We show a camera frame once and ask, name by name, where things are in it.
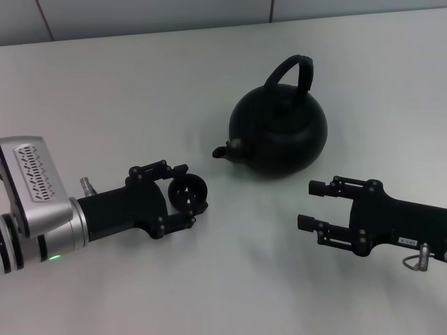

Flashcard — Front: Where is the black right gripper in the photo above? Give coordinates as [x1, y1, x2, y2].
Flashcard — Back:
[296, 175, 447, 263]

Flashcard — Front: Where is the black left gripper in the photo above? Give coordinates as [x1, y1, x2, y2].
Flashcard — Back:
[76, 159, 210, 242]

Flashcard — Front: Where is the small dark teacup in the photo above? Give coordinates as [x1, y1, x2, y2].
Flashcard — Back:
[167, 174, 210, 214]

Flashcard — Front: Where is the black round teapot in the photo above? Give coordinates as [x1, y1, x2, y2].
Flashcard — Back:
[212, 54, 328, 181]

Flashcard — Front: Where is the black teapot lid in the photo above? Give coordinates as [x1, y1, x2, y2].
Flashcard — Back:
[260, 91, 308, 133]

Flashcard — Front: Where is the left gripper metal plug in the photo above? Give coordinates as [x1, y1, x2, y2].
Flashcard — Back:
[79, 177, 97, 195]

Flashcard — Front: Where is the right gripper metal plug cable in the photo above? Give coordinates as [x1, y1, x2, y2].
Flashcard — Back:
[401, 244, 434, 273]

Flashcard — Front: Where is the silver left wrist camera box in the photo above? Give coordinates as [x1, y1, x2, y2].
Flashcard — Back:
[0, 135, 73, 239]

